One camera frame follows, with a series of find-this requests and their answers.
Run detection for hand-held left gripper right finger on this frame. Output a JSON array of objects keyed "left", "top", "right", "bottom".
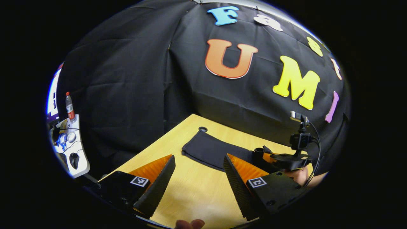
[{"left": 223, "top": 154, "right": 308, "bottom": 221}]

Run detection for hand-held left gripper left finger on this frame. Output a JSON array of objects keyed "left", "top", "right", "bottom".
[{"left": 92, "top": 155, "right": 176, "bottom": 220}]

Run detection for dark denim jeans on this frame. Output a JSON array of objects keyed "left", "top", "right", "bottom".
[{"left": 181, "top": 130, "right": 288, "bottom": 174}]

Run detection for white desk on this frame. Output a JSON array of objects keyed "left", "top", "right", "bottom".
[{"left": 51, "top": 114, "right": 91, "bottom": 179}]

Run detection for black computer mouse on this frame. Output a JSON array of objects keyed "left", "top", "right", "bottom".
[{"left": 69, "top": 153, "right": 80, "bottom": 170}]

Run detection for clear bottle with red label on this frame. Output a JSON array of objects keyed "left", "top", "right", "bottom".
[{"left": 65, "top": 92, "right": 77, "bottom": 124}]

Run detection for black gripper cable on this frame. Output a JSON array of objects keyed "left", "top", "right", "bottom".
[{"left": 304, "top": 120, "right": 322, "bottom": 188}]

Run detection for white blue wall poster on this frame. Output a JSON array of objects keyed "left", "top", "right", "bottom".
[{"left": 47, "top": 63, "right": 62, "bottom": 123}]

